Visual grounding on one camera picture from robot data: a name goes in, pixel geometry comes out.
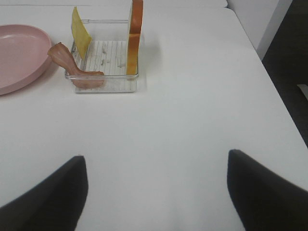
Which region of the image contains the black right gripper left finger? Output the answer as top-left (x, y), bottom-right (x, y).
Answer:
top-left (0, 156), bottom-right (89, 231)

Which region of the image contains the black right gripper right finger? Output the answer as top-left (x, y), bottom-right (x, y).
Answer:
top-left (227, 149), bottom-right (308, 231)

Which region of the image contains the pink bacon strip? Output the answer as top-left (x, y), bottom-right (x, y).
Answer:
top-left (48, 42), bottom-right (104, 89)

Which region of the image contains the yellow cheese slice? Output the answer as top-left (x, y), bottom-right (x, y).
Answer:
top-left (71, 6), bottom-right (92, 59)

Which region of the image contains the bread slice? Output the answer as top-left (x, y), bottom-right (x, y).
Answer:
top-left (126, 0), bottom-right (143, 75)

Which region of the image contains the pink plate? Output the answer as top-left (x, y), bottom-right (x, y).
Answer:
top-left (0, 24), bottom-right (51, 95)

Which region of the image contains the clear right plastic tray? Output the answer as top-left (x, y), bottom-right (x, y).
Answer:
top-left (65, 19), bottom-right (139, 93)

